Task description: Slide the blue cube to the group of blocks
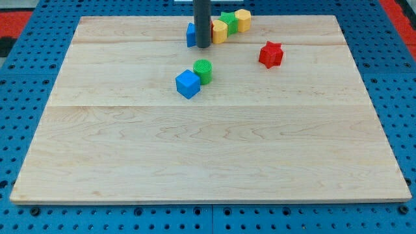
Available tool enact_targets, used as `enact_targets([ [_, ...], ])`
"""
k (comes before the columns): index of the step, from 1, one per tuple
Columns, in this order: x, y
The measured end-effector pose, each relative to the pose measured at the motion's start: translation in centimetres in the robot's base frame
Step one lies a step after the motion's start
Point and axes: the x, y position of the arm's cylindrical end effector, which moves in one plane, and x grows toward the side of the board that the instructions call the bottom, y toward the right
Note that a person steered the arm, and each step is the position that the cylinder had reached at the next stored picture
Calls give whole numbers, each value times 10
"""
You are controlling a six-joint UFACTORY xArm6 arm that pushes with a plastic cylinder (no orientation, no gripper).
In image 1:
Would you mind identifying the blue cube block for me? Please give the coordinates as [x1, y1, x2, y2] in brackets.
[175, 70, 201, 99]

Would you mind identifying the green cylinder block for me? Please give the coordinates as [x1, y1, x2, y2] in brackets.
[193, 59, 213, 85]

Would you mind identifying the light wooden board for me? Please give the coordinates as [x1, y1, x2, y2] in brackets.
[10, 15, 411, 205]

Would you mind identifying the blue block behind rod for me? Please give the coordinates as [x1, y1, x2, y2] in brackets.
[186, 22, 196, 47]

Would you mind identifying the yellow heart block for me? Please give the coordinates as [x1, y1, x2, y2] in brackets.
[212, 19, 228, 44]

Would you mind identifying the red star block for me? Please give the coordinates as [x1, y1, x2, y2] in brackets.
[259, 41, 284, 69]

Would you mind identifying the green star block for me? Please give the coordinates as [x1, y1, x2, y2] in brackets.
[219, 12, 238, 36]

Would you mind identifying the yellow hexagon block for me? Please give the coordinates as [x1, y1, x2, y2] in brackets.
[235, 9, 252, 33]

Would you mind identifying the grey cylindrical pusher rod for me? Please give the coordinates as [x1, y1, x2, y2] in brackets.
[192, 0, 211, 48]

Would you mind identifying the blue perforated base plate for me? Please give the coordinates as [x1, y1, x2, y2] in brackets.
[1, 0, 415, 233]

